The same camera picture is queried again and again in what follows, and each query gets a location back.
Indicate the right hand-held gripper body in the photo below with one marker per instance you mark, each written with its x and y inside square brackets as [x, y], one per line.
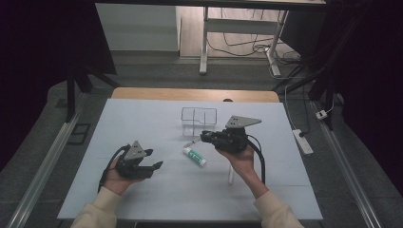
[231, 141]

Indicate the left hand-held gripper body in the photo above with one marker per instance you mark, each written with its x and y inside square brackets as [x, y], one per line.
[128, 164]

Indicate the clear desk organiser box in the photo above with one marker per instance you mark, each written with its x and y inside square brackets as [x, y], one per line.
[193, 126]

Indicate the green and white glue stick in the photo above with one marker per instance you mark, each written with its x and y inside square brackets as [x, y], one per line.
[195, 156]

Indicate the person's left hand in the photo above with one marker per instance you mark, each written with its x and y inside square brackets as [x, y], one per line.
[117, 183]

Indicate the person's right hand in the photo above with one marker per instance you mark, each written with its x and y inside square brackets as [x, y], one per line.
[242, 163]

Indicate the white table cover sheet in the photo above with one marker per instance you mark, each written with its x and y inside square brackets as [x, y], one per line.
[171, 190]

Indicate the black floor outlet plate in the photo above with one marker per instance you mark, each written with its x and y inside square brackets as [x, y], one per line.
[79, 133]

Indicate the white power strip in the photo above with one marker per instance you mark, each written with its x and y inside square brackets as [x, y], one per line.
[302, 142]

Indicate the black metal stand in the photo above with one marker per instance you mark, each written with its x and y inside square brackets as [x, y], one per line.
[320, 79]
[70, 95]

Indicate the small white plug adapter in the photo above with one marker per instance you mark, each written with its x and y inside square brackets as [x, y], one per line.
[321, 114]

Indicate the white cabinet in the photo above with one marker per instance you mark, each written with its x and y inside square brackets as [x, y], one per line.
[136, 28]

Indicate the dark curtain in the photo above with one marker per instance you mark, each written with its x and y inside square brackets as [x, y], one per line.
[38, 47]
[374, 63]

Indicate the aluminium rail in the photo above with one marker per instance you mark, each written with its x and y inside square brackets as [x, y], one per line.
[44, 172]
[348, 177]

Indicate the white desk frame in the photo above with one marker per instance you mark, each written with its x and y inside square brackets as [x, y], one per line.
[240, 26]

